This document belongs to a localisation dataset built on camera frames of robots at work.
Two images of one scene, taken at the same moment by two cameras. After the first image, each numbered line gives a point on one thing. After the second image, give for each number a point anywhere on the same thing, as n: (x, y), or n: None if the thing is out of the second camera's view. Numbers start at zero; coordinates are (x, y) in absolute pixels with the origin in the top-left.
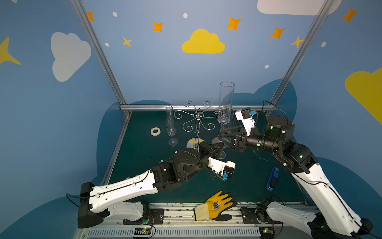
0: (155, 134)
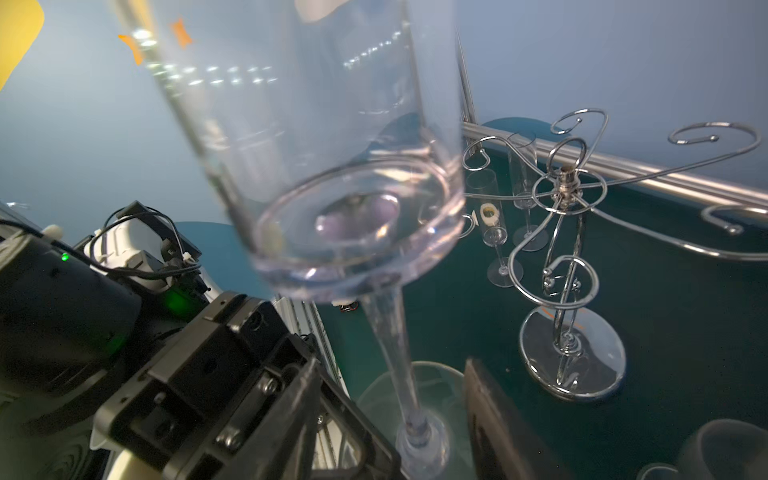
0: (489, 220)
